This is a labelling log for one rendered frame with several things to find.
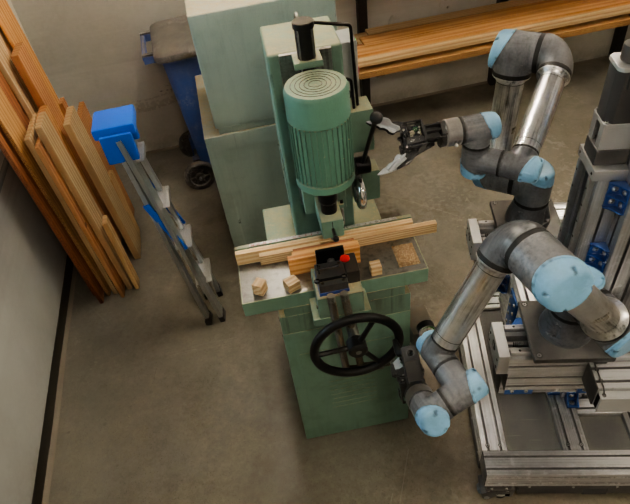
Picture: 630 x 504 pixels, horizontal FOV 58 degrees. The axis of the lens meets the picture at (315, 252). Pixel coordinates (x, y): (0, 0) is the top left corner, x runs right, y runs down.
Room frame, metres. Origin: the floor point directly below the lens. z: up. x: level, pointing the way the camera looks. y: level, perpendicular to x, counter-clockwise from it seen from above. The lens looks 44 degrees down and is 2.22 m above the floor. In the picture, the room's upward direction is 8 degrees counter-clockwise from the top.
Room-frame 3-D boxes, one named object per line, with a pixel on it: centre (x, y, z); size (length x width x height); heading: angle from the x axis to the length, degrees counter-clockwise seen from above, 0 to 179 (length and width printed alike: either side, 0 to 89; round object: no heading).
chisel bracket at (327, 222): (1.40, -0.06, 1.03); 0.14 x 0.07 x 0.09; 4
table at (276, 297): (1.28, -0.05, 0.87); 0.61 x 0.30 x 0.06; 94
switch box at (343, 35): (1.71, -0.18, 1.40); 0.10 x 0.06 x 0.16; 4
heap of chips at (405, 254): (1.31, -0.29, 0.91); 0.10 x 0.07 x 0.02; 4
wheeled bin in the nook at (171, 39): (3.32, 0.51, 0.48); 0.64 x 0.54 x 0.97; 100
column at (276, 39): (1.67, -0.04, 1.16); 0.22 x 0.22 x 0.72; 4
